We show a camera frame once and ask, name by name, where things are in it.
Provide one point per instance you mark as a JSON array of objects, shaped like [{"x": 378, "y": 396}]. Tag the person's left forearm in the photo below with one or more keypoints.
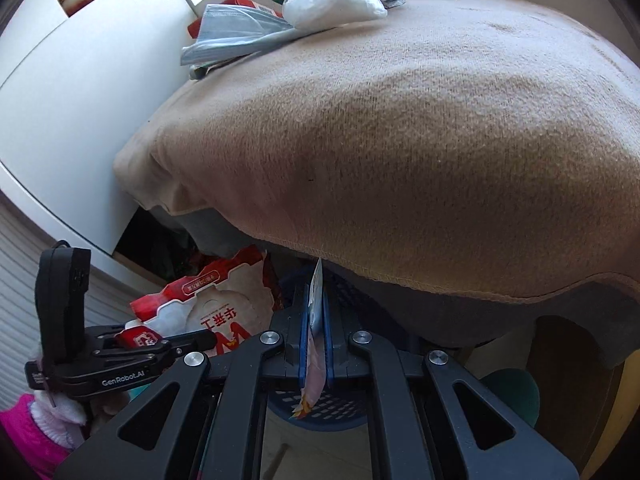
[{"x": 25, "y": 440}]

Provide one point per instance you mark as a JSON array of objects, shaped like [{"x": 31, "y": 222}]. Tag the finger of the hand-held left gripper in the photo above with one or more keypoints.
[{"x": 190, "y": 346}]

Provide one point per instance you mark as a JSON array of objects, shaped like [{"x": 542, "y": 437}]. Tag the white plastic bag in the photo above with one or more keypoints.
[{"x": 330, "y": 6}]

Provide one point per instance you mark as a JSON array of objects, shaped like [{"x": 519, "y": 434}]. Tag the red and white snack bag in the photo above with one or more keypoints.
[{"x": 220, "y": 305}]

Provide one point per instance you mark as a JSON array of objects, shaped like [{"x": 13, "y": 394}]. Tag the blue face mask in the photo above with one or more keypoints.
[{"x": 230, "y": 30}]

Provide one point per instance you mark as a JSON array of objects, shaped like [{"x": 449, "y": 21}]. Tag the white cabinet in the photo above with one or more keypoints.
[{"x": 75, "y": 110}]

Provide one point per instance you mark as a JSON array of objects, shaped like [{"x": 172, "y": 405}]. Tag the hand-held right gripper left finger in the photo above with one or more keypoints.
[{"x": 304, "y": 340}]

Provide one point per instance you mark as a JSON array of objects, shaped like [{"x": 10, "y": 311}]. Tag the white and pink wrapper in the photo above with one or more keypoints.
[{"x": 315, "y": 305}]

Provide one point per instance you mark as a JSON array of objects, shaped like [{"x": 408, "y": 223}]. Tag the teal plastic object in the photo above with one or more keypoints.
[{"x": 510, "y": 396}]

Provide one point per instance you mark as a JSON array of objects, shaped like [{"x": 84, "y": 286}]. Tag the beige blanket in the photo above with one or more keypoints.
[{"x": 400, "y": 135}]

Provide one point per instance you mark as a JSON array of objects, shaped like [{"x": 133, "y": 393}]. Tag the blue plastic basket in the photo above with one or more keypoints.
[{"x": 330, "y": 408}]

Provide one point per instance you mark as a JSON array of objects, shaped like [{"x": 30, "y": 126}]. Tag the small red packet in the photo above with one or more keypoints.
[{"x": 141, "y": 340}]

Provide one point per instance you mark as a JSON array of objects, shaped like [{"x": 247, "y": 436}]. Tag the red cardboard box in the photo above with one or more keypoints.
[{"x": 241, "y": 2}]

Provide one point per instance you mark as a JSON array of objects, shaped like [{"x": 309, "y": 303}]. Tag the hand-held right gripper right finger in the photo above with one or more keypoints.
[{"x": 328, "y": 350}]

